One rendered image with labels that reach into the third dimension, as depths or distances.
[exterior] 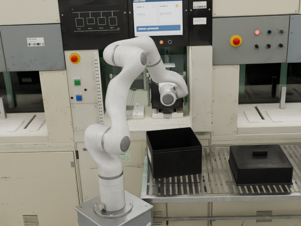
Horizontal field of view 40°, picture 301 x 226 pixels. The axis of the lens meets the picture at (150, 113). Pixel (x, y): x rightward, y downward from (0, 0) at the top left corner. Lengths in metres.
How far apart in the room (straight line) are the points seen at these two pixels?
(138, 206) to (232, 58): 1.04
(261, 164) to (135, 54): 0.90
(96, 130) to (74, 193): 1.08
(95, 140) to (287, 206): 1.59
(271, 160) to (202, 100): 0.56
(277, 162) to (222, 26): 0.83
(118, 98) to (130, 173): 1.01
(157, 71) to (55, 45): 0.73
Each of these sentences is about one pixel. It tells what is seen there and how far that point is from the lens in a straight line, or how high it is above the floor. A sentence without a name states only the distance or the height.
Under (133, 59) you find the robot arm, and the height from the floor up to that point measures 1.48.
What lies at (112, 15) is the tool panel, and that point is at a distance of 2.44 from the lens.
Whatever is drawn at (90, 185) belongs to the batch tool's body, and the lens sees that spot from 2.84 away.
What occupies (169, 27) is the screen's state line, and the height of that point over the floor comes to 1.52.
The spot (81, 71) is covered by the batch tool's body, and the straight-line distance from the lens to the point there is 2.54.
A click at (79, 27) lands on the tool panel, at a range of 2.48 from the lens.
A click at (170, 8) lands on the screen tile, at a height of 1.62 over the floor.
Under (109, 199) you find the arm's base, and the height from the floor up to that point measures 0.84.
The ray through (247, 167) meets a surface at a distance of 2.20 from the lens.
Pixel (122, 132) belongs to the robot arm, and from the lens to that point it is 1.82.
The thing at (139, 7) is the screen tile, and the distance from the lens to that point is 2.42.
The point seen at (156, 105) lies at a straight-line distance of 2.76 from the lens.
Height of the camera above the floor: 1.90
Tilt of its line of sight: 21 degrees down
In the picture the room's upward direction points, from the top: 2 degrees counter-clockwise
